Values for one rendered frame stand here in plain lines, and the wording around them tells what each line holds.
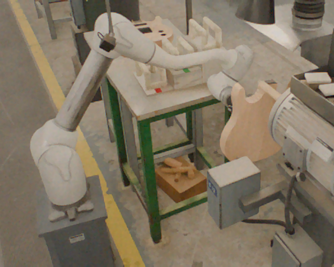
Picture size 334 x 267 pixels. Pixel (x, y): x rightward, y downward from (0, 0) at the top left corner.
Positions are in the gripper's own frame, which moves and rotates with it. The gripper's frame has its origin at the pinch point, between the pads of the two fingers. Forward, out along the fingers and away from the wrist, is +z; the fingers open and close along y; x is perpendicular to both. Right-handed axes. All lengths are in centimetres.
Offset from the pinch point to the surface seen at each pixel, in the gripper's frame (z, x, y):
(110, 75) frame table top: -85, -14, 39
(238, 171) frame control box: 35.8, 7.3, 32.6
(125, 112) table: -88, -41, 29
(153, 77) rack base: -69, -10, 21
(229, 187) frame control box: 39, 5, 37
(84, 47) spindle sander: -226, -58, 18
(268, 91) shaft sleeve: 15.8, 24.9, 10.5
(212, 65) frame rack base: -52, 3, -5
